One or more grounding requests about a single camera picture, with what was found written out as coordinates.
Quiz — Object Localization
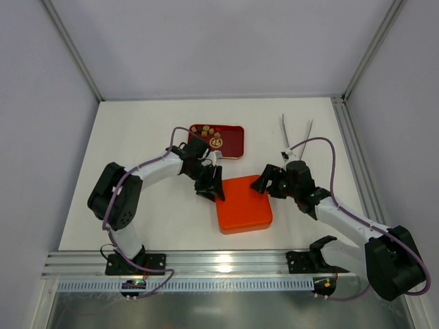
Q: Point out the metal serving tongs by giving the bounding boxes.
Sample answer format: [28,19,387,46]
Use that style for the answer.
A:
[281,112,314,164]

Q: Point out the orange box lid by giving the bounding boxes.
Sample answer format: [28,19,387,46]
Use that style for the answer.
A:
[215,175,273,234]

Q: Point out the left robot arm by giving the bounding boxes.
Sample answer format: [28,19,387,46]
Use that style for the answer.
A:
[87,137,225,276]

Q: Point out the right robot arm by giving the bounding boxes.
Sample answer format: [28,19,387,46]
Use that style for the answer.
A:
[250,160,431,301]

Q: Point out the red rectangular tray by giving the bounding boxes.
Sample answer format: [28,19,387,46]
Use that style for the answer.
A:
[189,124,245,159]

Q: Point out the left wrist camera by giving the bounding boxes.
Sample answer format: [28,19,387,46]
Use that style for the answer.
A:
[213,151,222,160]

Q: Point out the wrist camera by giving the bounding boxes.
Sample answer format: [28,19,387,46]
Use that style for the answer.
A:
[281,147,297,161]
[213,151,222,160]

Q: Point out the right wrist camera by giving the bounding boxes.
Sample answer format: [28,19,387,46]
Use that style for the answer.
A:
[281,147,297,161]

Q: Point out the right aluminium frame rail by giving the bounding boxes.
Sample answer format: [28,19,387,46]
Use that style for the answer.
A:
[331,97,387,224]

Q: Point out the aluminium mounting rail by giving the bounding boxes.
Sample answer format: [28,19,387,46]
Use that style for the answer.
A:
[40,247,417,280]

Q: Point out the slotted cable duct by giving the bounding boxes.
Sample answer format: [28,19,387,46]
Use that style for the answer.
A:
[56,276,314,293]

